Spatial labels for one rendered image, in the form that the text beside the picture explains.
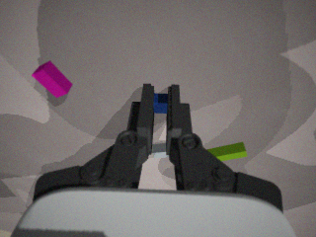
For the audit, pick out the lime green rod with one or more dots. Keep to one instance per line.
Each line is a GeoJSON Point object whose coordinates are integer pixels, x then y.
{"type": "Point", "coordinates": [228, 152]}

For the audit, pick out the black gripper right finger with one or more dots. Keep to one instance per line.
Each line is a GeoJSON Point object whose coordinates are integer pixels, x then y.
{"type": "Point", "coordinates": [196, 169]}

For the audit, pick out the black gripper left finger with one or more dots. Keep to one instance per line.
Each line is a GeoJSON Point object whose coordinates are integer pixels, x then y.
{"type": "Point", "coordinates": [120, 165]}

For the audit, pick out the grey rectangular block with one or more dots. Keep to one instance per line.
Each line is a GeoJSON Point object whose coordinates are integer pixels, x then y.
{"type": "Point", "coordinates": [159, 150]}

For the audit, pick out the magenta rectangular block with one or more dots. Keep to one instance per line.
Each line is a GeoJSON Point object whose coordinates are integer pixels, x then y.
{"type": "Point", "coordinates": [52, 79]}

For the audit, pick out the small blue block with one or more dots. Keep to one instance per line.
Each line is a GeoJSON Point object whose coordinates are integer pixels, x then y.
{"type": "Point", "coordinates": [160, 103]}

